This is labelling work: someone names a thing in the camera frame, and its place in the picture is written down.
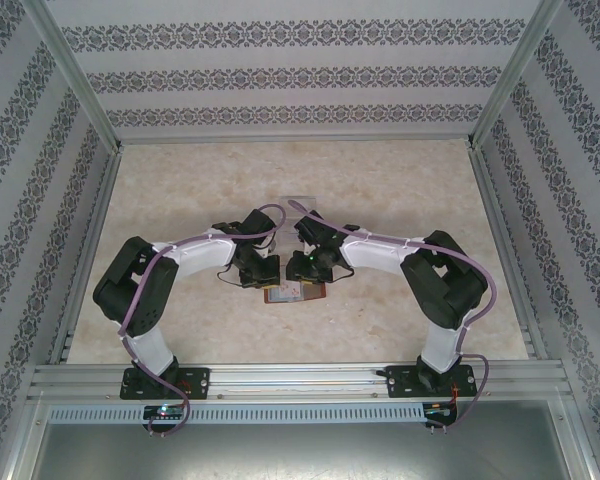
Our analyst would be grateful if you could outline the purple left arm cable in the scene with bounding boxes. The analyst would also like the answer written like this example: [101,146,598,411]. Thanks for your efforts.
[117,202,288,437]

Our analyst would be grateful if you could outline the brown leather card holder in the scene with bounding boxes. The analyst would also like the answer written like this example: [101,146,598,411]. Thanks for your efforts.
[263,278,328,305]

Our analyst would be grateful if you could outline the grey metal panel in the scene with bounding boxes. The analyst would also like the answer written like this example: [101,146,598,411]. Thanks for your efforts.
[29,422,576,480]

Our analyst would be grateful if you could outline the white slotted cable duct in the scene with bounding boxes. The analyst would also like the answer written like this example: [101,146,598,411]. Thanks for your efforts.
[46,402,427,424]

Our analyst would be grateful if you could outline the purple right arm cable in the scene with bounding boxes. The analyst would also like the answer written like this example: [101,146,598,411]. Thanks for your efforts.
[287,199,499,432]

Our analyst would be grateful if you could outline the aluminium side rail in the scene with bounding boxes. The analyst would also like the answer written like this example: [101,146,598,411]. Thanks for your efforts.
[48,142,126,365]
[467,139,550,360]

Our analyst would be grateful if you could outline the controller circuit board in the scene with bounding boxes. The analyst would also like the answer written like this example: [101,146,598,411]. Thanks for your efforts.
[423,401,460,420]
[142,403,188,420]

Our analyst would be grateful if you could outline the clear plastic tray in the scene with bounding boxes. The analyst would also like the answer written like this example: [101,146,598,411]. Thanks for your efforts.
[278,193,320,217]

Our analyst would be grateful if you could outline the right controller circuit board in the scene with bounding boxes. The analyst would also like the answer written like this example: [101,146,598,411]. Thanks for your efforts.
[423,401,460,420]

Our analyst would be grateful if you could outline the aluminium corner post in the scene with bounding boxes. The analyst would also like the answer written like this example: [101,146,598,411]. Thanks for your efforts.
[465,0,567,150]
[27,0,125,151]

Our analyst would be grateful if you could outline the aluminium mounting rail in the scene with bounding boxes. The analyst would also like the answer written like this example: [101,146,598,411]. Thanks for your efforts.
[27,360,575,402]

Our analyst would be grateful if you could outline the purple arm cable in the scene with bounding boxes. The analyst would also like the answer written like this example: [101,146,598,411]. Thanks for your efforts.
[117,202,288,437]
[287,199,499,432]

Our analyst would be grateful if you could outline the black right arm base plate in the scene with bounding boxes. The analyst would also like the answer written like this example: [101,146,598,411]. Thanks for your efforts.
[384,363,480,400]

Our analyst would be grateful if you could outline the left controller circuit board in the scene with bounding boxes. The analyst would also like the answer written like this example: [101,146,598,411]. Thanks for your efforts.
[142,403,188,420]

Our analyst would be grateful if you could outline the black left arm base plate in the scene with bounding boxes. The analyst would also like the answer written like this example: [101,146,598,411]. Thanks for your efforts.
[119,366,213,402]

